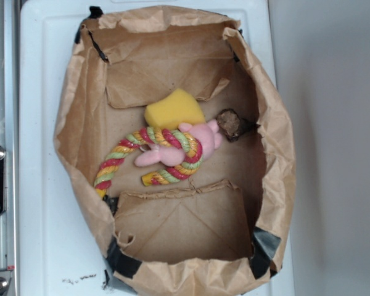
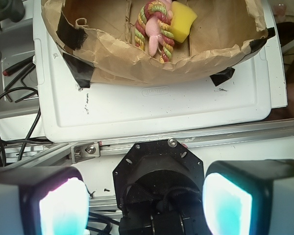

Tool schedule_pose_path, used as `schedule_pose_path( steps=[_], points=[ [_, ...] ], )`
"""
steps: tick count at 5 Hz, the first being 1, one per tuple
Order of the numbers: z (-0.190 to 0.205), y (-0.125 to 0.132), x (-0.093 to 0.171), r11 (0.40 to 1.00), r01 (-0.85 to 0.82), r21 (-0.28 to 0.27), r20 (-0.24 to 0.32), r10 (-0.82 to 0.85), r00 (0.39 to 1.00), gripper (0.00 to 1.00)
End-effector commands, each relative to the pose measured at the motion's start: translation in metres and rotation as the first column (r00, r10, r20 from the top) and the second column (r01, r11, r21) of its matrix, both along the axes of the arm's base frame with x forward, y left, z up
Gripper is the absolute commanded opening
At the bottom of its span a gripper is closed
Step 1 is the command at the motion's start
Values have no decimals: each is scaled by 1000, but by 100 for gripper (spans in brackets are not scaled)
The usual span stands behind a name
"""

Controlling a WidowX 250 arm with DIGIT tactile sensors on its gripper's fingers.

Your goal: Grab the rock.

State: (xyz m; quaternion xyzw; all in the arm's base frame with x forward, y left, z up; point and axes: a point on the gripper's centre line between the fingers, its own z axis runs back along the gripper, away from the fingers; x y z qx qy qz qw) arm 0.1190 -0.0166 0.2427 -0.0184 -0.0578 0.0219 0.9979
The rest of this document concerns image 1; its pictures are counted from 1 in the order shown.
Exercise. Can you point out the pink plush toy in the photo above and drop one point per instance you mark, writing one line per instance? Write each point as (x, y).
(207, 134)

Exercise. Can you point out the yellow sponge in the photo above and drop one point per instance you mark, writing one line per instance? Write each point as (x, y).
(179, 107)

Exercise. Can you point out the aluminium frame rail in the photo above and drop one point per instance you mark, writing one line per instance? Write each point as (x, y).
(9, 90)

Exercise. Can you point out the brown paper bag tray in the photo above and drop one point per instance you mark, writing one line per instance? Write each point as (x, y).
(222, 231)

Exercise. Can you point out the multicolour twisted rope toy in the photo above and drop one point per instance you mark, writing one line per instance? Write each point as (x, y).
(182, 141)

